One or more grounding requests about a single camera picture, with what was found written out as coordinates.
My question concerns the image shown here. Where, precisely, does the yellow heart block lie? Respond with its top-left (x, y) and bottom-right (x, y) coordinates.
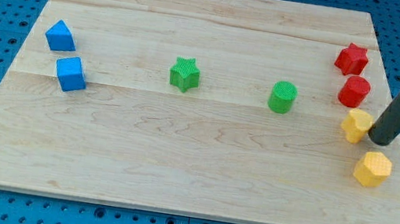
top-left (340, 108), bottom-right (374, 144)

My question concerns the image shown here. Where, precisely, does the blue cube block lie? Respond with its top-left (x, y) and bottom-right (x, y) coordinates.
top-left (56, 57), bottom-right (86, 92)

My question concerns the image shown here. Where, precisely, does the red star block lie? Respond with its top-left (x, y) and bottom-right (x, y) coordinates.
top-left (334, 42), bottom-right (369, 75)

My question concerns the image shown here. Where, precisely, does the green star block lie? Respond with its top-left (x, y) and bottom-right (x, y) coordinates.
top-left (169, 57), bottom-right (200, 93)

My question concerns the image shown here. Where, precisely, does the blue triangular prism block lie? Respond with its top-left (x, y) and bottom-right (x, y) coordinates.
top-left (45, 20), bottom-right (75, 52)

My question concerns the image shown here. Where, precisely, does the red cylinder block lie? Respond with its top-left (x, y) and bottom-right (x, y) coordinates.
top-left (337, 75), bottom-right (371, 108)

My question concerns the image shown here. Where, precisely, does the light wooden board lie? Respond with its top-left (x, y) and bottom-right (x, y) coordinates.
top-left (0, 0), bottom-right (400, 224)

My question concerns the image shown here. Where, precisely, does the yellow hexagon block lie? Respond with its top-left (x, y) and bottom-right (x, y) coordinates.
top-left (353, 151), bottom-right (393, 188)

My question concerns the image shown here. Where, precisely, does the green cylinder block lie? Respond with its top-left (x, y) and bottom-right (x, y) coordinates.
top-left (267, 81), bottom-right (298, 114)

